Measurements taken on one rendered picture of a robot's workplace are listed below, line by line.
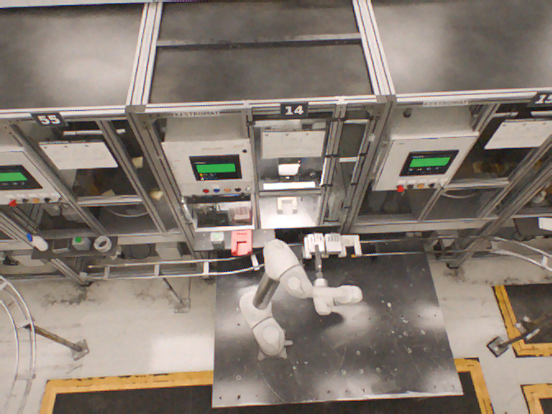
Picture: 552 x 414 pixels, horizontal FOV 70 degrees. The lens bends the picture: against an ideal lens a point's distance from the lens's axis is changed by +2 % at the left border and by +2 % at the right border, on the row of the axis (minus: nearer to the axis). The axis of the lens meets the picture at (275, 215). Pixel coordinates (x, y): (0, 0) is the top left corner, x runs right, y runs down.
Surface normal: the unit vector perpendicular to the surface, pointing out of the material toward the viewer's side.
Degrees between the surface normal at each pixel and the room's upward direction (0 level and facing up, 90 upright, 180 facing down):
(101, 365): 0
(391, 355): 0
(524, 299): 0
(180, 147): 90
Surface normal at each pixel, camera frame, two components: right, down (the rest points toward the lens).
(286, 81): 0.00, -0.50
